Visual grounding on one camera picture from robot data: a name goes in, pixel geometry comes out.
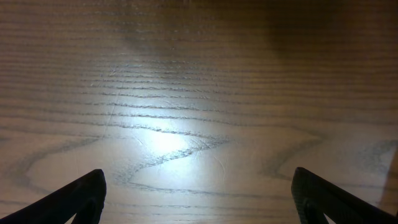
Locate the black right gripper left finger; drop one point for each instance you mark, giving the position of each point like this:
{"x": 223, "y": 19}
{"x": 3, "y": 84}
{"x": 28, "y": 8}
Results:
{"x": 81, "y": 201}

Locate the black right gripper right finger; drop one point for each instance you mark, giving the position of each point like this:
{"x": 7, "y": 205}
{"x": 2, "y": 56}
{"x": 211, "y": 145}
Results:
{"x": 318, "y": 200}

